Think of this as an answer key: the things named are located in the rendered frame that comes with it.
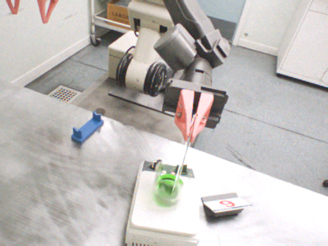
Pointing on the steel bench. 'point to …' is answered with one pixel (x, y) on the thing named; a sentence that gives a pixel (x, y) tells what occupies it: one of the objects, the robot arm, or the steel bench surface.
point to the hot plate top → (139, 212)
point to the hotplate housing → (145, 237)
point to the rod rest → (87, 128)
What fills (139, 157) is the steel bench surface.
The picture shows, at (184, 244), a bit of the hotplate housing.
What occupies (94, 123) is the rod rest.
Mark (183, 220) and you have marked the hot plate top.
